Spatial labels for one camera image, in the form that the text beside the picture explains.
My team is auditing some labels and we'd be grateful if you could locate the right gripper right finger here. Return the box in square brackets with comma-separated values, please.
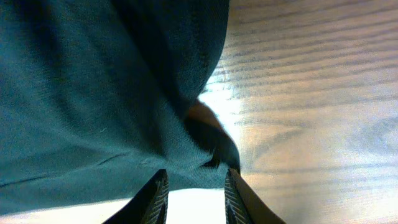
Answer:
[224, 169, 286, 224]

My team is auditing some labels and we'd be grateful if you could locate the black t-shirt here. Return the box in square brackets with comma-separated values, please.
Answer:
[1, 0, 240, 215]

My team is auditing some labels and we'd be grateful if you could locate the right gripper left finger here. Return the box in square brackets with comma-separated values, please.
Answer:
[103, 169, 169, 224]

